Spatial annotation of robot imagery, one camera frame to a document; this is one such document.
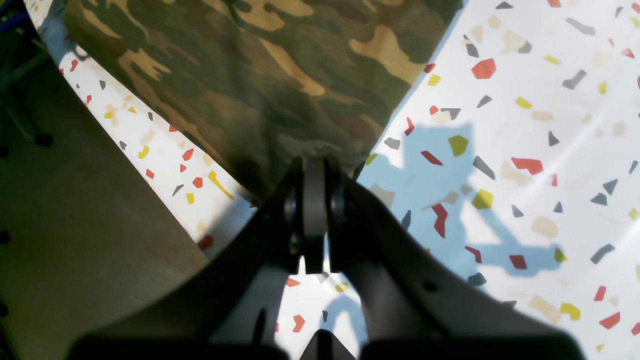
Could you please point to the camouflage T-shirt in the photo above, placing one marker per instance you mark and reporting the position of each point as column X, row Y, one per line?
column 256, row 83

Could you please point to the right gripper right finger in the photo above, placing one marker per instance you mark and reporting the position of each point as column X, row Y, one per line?
column 415, row 308

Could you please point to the terrazzo pattern tablecloth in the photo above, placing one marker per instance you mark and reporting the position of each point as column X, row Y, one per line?
column 514, row 160

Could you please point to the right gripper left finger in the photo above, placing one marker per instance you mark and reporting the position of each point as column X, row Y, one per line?
column 228, row 310

